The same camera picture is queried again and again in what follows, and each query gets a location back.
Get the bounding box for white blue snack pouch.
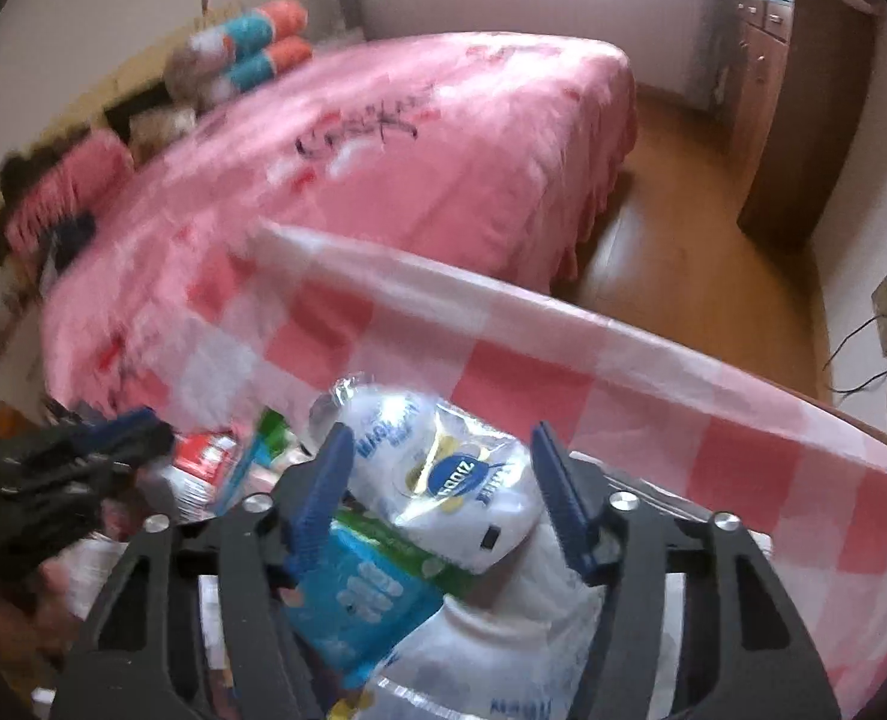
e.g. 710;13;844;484
308;376;543;575

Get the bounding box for red white snack wrapper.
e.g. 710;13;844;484
147;431;240;523

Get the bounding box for blue green snack wrapper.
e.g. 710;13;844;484
284;509;475;689

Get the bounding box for white plastic bag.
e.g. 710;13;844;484
329;518;604;718

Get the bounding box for black cloth on bed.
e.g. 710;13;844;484
41;211;97;273

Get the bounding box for pink checked tablecloth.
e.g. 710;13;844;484
160;226;887;715

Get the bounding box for pink love pillow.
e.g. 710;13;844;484
6;128;136;260

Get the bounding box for lower rolled colourful blanket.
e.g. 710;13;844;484
190;36;313;110

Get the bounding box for pink bed with bedspread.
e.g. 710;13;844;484
41;32;637;424

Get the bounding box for brown wooden dresser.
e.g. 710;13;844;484
730;0;876;252

